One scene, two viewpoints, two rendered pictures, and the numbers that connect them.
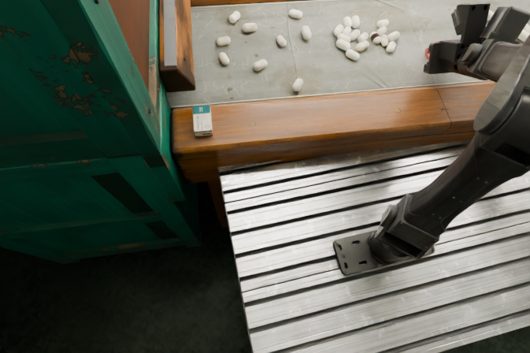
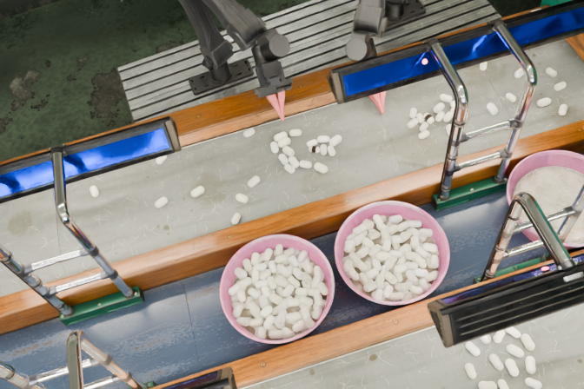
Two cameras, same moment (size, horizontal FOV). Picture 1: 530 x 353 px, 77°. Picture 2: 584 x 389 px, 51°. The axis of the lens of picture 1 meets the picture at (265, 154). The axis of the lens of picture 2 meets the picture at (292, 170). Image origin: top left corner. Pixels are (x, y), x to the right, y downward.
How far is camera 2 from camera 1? 1.88 m
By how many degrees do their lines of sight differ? 59
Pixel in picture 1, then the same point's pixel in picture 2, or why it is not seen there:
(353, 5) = not seen: hidden behind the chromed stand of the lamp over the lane
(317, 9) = (489, 141)
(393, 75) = (407, 93)
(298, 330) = not seen: outside the picture
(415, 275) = not seen: hidden behind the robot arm
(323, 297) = not seen: outside the picture
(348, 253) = (415, 6)
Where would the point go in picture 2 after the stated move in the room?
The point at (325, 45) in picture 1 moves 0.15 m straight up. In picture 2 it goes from (471, 106) to (480, 69)
